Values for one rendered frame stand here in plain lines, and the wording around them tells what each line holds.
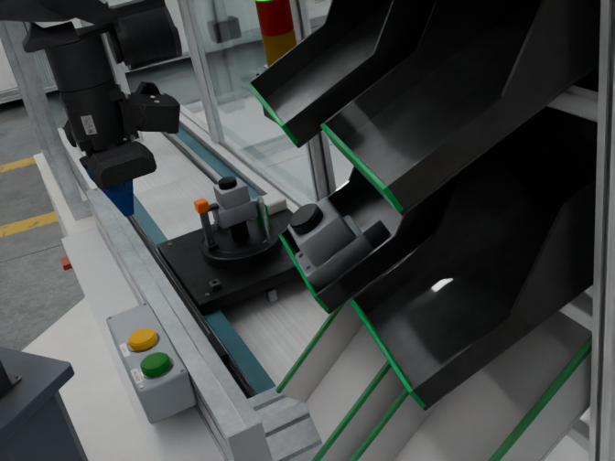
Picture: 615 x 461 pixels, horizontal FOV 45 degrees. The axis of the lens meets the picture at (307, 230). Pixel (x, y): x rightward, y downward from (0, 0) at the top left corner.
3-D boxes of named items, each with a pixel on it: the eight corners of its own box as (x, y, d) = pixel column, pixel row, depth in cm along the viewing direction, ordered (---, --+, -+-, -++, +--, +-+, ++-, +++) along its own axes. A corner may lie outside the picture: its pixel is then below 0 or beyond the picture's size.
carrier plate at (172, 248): (201, 316, 111) (199, 305, 110) (158, 253, 131) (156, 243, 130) (340, 260, 119) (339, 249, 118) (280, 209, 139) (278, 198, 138)
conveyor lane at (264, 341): (274, 450, 97) (259, 393, 92) (124, 221, 166) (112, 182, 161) (451, 364, 106) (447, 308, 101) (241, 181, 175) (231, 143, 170)
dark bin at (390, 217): (329, 316, 65) (281, 261, 61) (290, 250, 77) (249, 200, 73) (585, 119, 64) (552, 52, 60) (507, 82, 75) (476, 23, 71)
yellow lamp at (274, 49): (275, 71, 108) (269, 38, 106) (262, 65, 112) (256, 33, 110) (306, 62, 110) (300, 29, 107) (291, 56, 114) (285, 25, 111)
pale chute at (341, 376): (341, 483, 74) (307, 471, 72) (306, 402, 85) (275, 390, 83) (513, 262, 68) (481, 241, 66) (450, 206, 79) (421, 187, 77)
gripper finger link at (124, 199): (90, 177, 76) (145, 159, 78) (83, 167, 79) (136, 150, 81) (110, 236, 80) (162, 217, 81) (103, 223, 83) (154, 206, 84)
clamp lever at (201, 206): (206, 246, 120) (196, 205, 116) (202, 241, 121) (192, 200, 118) (227, 239, 121) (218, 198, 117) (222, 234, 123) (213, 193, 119)
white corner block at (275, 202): (267, 226, 133) (264, 206, 131) (258, 217, 137) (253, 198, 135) (291, 217, 135) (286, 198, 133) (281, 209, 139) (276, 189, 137)
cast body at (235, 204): (222, 230, 119) (212, 190, 115) (213, 219, 122) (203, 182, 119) (269, 212, 121) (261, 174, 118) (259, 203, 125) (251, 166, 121)
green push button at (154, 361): (147, 386, 98) (144, 374, 97) (140, 370, 102) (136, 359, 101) (176, 374, 100) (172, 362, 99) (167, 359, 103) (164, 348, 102)
